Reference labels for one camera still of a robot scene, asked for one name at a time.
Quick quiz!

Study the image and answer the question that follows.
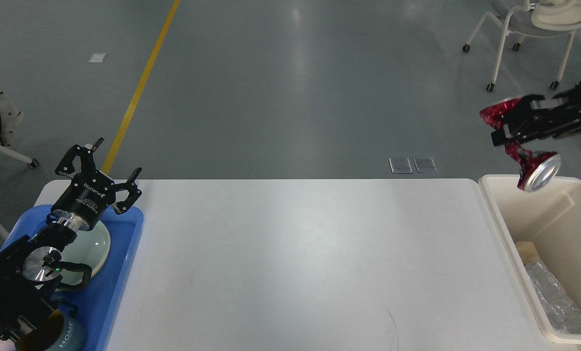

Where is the red white crushed can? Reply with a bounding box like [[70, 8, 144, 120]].
[[479, 94, 562, 193]]

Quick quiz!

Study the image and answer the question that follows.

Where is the blue plastic tray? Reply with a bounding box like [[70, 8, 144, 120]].
[[3, 205, 143, 351]]

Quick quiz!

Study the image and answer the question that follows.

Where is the floor outlet plate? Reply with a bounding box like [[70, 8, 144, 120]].
[[413, 157, 438, 174], [389, 157, 413, 174]]

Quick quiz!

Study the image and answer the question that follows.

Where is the beige plastic bin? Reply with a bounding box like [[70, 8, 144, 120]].
[[479, 174, 581, 351]]

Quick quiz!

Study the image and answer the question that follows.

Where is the aluminium foil tray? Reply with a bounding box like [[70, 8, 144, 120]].
[[525, 261, 581, 335]]

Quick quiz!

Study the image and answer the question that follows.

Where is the light green plate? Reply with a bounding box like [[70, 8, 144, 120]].
[[61, 222, 111, 258]]

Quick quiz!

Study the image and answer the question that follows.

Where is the left floor outlet plate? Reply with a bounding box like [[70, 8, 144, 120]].
[[389, 157, 413, 174]]

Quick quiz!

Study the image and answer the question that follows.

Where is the pink plate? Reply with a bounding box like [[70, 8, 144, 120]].
[[53, 255, 107, 285]]

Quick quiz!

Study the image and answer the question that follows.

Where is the right floor outlet plate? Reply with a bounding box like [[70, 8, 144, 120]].
[[413, 157, 438, 174]]

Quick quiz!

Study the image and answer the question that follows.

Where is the white chair on casters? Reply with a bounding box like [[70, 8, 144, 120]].
[[462, 0, 581, 93]]

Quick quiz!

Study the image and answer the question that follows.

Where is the dark green mug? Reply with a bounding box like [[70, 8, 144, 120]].
[[14, 304, 88, 351]]

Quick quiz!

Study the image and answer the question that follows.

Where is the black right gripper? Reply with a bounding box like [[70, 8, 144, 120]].
[[490, 79, 581, 146]]

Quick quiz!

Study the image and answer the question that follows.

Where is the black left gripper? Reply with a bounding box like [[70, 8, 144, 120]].
[[51, 138, 142, 231]]

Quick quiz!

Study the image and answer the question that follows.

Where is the large brown paper bag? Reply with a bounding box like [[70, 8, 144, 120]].
[[515, 241, 542, 266]]

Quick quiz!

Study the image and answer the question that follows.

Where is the pink ribbed mug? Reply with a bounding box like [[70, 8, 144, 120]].
[[0, 340, 17, 351]]

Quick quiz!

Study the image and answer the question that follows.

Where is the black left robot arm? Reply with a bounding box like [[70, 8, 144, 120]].
[[0, 138, 142, 351]]

